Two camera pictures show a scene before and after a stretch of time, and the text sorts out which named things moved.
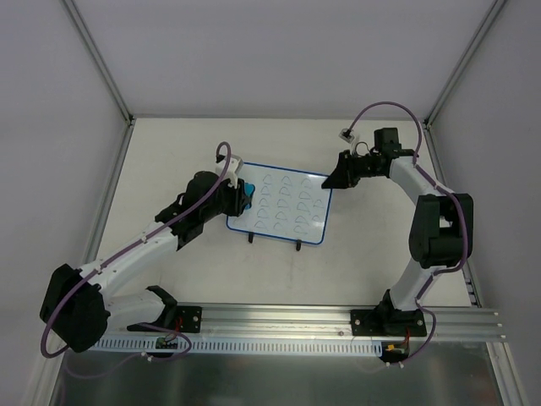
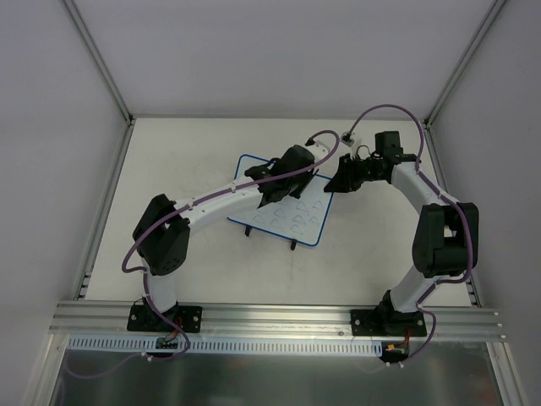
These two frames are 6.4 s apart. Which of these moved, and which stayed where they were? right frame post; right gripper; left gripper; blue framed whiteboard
Moved: left gripper
Stayed: right gripper; right frame post; blue framed whiteboard
